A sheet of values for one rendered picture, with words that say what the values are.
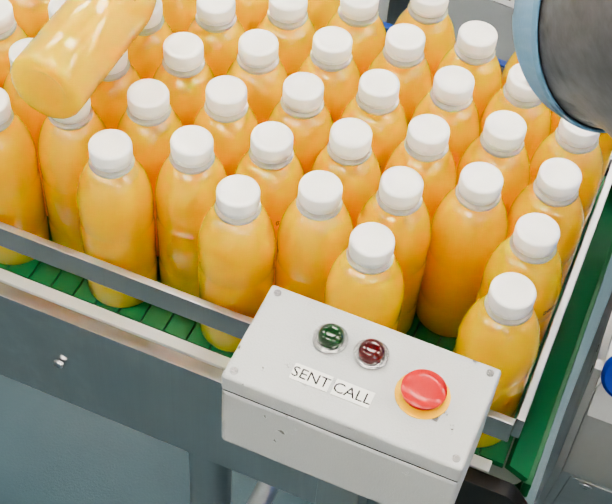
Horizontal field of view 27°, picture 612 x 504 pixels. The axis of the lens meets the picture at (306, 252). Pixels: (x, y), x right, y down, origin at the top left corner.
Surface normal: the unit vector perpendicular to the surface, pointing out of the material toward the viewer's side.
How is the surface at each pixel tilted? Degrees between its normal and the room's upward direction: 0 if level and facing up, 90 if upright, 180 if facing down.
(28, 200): 90
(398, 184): 0
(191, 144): 0
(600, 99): 113
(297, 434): 90
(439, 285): 90
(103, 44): 61
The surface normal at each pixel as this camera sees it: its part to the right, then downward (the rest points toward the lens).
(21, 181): 0.73, 0.56
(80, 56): 0.61, -0.28
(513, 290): 0.06, -0.62
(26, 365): -0.39, 0.70
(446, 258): -0.58, 0.62
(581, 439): -0.35, 0.46
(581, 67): -0.84, 0.50
